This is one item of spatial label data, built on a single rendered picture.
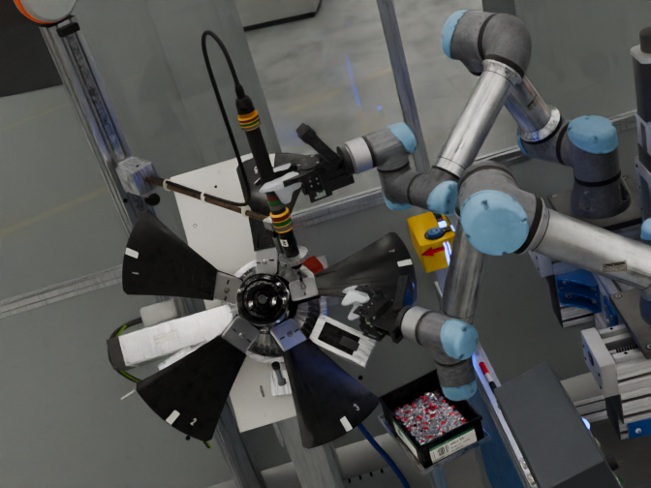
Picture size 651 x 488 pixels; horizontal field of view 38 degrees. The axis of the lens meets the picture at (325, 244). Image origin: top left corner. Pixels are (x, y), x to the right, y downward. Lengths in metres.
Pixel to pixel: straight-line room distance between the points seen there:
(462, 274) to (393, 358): 1.31
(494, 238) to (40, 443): 2.05
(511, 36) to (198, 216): 0.92
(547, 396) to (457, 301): 0.43
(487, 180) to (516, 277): 1.44
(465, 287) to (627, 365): 0.39
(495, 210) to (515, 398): 0.33
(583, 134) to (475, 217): 0.74
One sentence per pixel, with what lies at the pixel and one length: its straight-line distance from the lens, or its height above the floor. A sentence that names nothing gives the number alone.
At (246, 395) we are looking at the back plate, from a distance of 2.40.
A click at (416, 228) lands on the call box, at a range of 2.51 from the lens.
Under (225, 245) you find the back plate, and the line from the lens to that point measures 2.44.
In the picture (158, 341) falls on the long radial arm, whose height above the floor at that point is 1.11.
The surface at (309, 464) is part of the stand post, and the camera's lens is 2.62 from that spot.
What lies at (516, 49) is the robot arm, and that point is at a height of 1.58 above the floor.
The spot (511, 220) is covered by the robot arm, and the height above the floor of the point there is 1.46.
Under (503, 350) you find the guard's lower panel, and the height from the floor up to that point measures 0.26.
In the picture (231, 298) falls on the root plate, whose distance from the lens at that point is 2.22.
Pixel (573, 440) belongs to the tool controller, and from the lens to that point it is 1.56.
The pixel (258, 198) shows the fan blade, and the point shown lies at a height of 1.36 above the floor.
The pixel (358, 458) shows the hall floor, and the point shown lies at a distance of 3.44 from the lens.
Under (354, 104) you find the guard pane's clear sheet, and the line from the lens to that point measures 2.77.
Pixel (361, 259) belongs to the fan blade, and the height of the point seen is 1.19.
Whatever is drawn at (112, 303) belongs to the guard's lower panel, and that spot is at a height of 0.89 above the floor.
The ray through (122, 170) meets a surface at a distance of 2.56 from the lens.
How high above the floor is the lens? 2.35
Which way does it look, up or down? 30 degrees down
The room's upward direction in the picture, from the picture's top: 17 degrees counter-clockwise
